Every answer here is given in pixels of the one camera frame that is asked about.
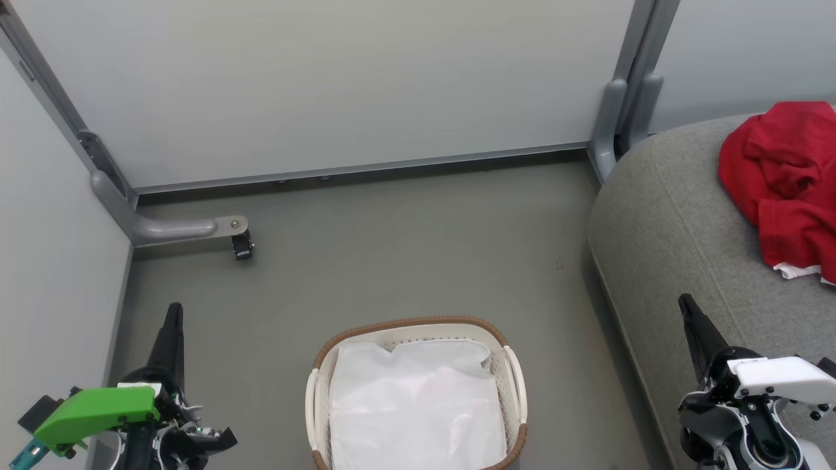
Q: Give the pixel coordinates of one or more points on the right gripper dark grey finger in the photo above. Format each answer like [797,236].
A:
[705,339]

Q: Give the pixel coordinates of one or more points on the right gripper white band body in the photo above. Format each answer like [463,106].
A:
[777,378]

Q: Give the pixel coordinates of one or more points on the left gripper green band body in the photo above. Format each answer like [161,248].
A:
[98,411]

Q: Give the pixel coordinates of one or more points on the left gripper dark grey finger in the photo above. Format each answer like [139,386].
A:
[170,352]

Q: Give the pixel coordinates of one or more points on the plain red garment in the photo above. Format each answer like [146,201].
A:
[777,140]

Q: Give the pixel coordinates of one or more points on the cream laundry basket brown rim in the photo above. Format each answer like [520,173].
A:
[516,391]

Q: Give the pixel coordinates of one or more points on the grey fabric sofa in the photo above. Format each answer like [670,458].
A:
[666,222]

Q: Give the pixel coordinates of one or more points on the black caster wheel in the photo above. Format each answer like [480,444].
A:
[243,247]

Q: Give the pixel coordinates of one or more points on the left gripper black camera box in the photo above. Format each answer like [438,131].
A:
[39,411]

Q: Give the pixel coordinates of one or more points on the grey partition post beside sofa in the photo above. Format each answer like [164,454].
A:
[610,117]

